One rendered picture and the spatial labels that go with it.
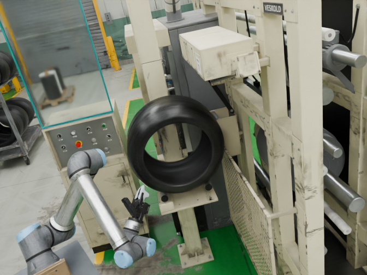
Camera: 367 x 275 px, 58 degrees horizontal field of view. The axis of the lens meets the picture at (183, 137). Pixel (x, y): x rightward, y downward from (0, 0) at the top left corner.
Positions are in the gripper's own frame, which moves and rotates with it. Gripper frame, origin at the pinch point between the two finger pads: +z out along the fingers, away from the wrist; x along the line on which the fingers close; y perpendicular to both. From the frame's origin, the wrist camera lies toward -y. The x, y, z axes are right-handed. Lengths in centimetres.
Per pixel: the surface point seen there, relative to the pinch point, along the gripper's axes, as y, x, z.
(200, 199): 39.3, 7.1, 5.8
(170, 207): 24.0, -0.8, -4.2
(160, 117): -15.7, 23.7, 33.1
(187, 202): 34.1, 1.3, 2.5
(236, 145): 54, 13, 50
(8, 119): -46, -344, 94
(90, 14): 53, -724, 595
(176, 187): 17.4, 9.1, 5.9
